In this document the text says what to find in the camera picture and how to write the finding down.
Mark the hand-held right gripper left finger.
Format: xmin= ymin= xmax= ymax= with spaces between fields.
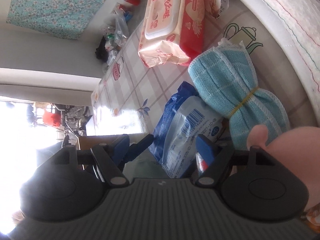
xmin=51 ymin=134 xmax=130 ymax=187

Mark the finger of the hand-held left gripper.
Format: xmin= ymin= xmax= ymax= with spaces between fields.
xmin=117 ymin=134 xmax=154 ymax=170

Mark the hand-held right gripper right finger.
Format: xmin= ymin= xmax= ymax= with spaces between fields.
xmin=195 ymin=134 xmax=275 ymax=187

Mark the blue wet wipes pack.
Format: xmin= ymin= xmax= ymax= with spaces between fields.
xmin=149 ymin=81 xmax=224 ymax=179

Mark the brown cardboard box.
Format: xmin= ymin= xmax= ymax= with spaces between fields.
xmin=79 ymin=135 xmax=120 ymax=171

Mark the yellow rubber band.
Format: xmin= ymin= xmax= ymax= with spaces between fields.
xmin=224 ymin=86 xmax=259 ymax=118

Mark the blue rolled towel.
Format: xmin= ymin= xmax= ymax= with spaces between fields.
xmin=188 ymin=38 xmax=290 ymax=150

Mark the plaid printed tablecloth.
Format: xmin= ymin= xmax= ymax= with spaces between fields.
xmin=90 ymin=0 xmax=308 ymax=143

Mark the red bag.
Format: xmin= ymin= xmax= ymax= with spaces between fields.
xmin=42 ymin=109 xmax=62 ymax=128

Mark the pink plush toy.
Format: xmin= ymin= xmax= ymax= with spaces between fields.
xmin=246 ymin=124 xmax=320 ymax=210

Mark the black cloth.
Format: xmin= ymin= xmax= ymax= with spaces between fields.
xmin=95 ymin=37 xmax=109 ymax=60

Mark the red wet wipes pack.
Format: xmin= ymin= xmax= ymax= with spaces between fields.
xmin=138 ymin=0 xmax=207 ymax=68

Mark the clear plastic bag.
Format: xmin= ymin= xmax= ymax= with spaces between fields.
xmin=106 ymin=11 xmax=130 ymax=47

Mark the metal frame rack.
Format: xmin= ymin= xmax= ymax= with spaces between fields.
xmin=25 ymin=101 xmax=91 ymax=140

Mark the teal floral wall cloth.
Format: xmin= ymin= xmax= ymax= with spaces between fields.
xmin=6 ymin=0 xmax=119 ymax=40

